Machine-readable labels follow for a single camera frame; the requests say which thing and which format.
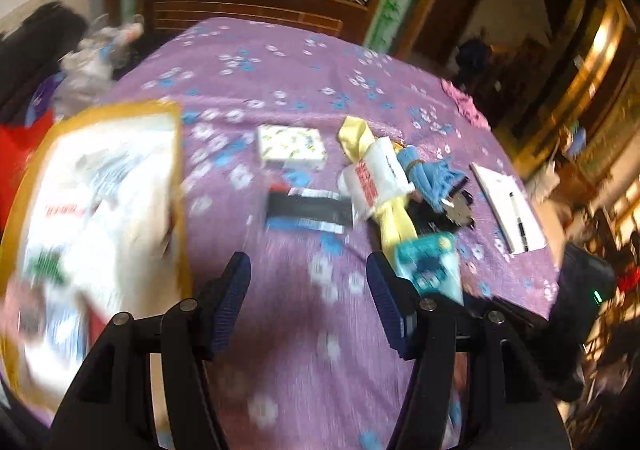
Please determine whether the yellow taped cardboard box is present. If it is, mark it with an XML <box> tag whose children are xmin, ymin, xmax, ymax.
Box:
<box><xmin>1</xmin><ymin>101</ymin><xmax>191</xmax><ymax>424</ymax></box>

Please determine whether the pink cloth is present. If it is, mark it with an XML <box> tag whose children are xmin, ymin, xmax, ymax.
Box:
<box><xmin>440</xmin><ymin>79</ymin><xmax>491</xmax><ymax>131</ymax></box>

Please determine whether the teal tissue pack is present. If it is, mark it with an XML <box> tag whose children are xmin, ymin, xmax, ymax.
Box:
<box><xmin>392</xmin><ymin>232</ymin><xmax>463</xmax><ymax>305</ymax></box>

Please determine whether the yellow cloth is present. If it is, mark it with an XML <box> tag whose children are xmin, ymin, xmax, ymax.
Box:
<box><xmin>337</xmin><ymin>116</ymin><xmax>418</xmax><ymax>263</ymax></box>

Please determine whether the lemon print tissue pack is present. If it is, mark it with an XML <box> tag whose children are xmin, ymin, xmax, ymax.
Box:
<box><xmin>257</xmin><ymin>125</ymin><xmax>328</xmax><ymax>169</ymax></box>

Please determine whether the purple floral tablecloth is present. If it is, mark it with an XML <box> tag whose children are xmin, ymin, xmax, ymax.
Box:
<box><xmin>29</xmin><ymin>16</ymin><xmax>561</xmax><ymax>450</ymax></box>

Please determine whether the clear plastic bag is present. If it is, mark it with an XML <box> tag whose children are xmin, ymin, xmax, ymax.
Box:
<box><xmin>52</xmin><ymin>14</ymin><xmax>144</xmax><ymax>121</ymax></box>

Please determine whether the black wallet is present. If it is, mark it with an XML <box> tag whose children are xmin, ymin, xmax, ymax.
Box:
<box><xmin>265</xmin><ymin>188</ymin><xmax>354</xmax><ymax>234</ymax></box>

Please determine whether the red gift bag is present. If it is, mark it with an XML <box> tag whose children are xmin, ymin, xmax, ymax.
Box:
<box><xmin>0</xmin><ymin>110</ymin><xmax>53</xmax><ymax>230</ymax></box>

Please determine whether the wooden cabinet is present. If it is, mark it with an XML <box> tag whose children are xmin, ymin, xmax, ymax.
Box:
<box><xmin>137</xmin><ymin>0</ymin><xmax>369</xmax><ymax>44</ymax></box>

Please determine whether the white notebook with pen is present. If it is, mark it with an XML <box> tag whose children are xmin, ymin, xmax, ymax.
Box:
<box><xmin>470</xmin><ymin>163</ymin><xmax>547</xmax><ymax>255</ymax></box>

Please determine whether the white plastic mailer bag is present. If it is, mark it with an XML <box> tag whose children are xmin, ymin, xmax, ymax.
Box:
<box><xmin>19</xmin><ymin>114</ymin><xmax>174</xmax><ymax>321</ymax></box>

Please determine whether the blue towel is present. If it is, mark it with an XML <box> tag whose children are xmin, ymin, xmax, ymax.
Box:
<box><xmin>396</xmin><ymin>145</ymin><xmax>469</xmax><ymax>214</ymax></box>

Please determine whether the white towel red print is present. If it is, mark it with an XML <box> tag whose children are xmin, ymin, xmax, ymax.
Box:
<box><xmin>337</xmin><ymin>137</ymin><xmax>416</xmax><ymax>222</ymax></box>

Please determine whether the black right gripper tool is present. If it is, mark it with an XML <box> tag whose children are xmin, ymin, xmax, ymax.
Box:
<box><xmin>463</xmin><ymin>243</ymin><xmax>616</xmax><ymax>402</ymax></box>

